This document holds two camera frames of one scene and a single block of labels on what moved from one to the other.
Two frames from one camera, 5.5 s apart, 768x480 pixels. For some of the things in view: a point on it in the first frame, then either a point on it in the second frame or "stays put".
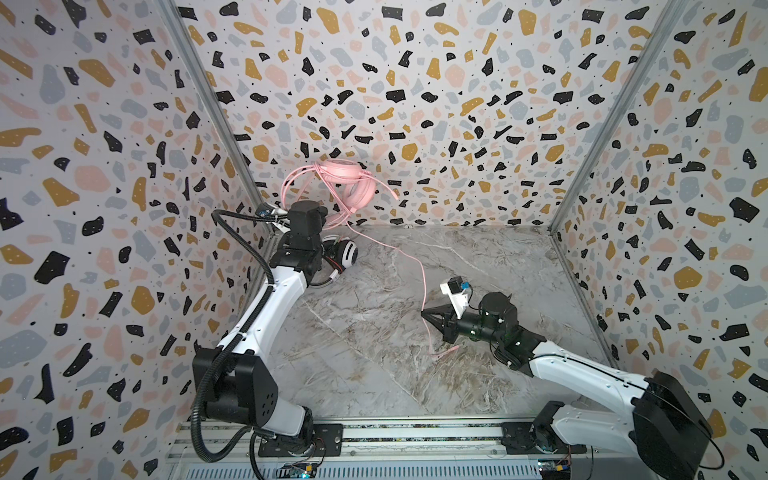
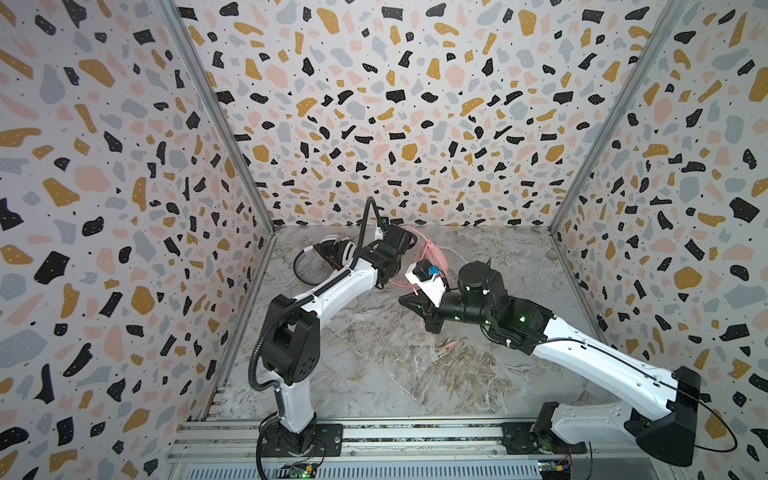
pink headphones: (345, 187) → (430, 254)
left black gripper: (321, 219) → (369, 251)
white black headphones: (340, 251) stays put
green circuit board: (297, 471) stays put
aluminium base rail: (614, 450) stays put
